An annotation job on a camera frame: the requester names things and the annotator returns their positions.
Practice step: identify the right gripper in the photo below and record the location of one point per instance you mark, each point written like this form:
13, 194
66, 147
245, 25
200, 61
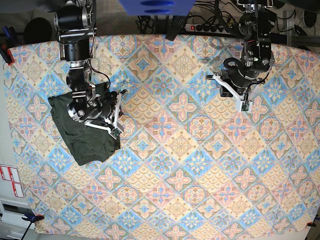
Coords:
106, 113

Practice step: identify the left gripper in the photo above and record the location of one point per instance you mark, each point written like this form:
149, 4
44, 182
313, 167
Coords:
233, 84

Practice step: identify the dark green long-sleeve shirt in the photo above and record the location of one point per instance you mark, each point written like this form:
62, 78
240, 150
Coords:
86, 144

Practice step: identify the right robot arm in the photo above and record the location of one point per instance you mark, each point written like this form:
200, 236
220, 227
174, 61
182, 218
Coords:
76, 25

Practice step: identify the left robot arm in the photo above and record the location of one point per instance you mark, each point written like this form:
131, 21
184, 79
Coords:
257, 57

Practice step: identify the white power strip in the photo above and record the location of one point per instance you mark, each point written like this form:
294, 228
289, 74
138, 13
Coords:
205, 28

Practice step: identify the colourful patterned tablecloth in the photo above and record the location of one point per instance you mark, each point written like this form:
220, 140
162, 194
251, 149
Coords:
190, 166

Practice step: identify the black remote control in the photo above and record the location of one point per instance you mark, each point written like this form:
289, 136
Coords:
177, 23

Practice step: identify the red white labels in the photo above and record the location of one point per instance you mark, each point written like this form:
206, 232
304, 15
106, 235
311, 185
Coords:
10, 181

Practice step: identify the blue plastic box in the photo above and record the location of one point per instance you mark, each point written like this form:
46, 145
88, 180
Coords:
157, 7

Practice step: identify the black round stand base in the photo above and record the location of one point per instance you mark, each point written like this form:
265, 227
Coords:
38, 30

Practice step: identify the blue clamp lower left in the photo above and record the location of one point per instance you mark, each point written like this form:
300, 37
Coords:
31, 218

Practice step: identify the blue clamp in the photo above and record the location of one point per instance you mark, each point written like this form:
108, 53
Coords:
5, 47
31, 218

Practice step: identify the blue clamp upper left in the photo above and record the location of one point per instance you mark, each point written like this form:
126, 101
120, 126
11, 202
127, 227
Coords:
5, 47

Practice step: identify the orange clamp lower right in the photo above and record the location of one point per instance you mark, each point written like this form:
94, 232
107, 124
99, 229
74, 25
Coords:
311, 224

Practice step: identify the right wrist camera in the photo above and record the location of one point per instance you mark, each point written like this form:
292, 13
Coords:
115, 133

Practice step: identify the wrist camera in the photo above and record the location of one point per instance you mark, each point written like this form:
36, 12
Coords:
115, 133
246, 106

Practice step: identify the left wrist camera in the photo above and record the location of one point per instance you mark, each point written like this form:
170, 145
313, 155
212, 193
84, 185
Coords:
246, 106

